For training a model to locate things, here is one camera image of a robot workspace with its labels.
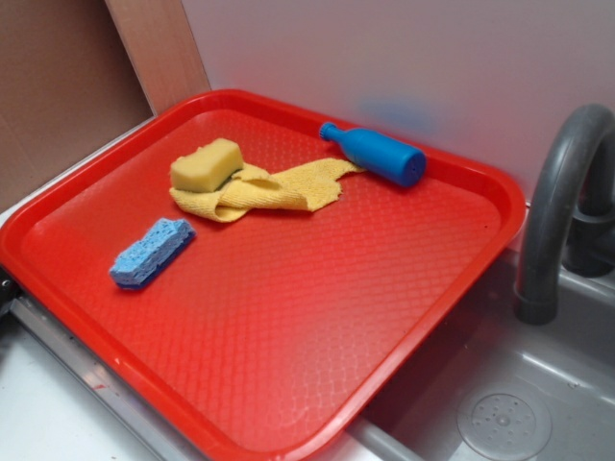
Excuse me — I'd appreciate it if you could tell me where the blue plastic bottle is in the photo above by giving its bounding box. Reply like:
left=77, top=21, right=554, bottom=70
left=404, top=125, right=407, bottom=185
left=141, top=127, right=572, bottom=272
left=319, top=122, right=428, bottom=187

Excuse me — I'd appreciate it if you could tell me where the blue sponge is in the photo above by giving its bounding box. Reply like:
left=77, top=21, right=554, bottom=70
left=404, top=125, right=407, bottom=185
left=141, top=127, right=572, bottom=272
left=110, top=218, right=196, bottom=290

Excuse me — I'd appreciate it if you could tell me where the yellow cloth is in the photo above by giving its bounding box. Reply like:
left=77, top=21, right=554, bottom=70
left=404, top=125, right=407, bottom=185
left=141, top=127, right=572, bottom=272
left=170, top=158, right=364, bottom=224

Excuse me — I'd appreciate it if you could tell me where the grey faucet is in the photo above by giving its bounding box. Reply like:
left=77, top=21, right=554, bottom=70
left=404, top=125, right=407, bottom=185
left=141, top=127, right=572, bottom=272
left=514, top=104, right=614, bottom=325

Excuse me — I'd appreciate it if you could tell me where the cardboard panel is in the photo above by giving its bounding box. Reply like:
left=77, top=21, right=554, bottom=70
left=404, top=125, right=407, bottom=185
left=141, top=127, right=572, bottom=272
left=1, top=1, right=209, bottom=209

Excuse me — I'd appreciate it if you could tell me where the grey plastic sink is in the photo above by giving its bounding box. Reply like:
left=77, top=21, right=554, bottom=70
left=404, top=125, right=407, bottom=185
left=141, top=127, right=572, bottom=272
left=349, top=251, right=614, bottom=460

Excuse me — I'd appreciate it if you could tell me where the red plastic tray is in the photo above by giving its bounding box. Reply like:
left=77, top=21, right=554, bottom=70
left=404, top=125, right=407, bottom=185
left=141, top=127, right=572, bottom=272
left=1, top=90, right=526, bottom=460

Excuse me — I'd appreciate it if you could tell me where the yellow green sponge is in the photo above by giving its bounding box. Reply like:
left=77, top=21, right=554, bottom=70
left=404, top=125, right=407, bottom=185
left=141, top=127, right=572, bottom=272
left=170, top=138, right=244, bottom=193

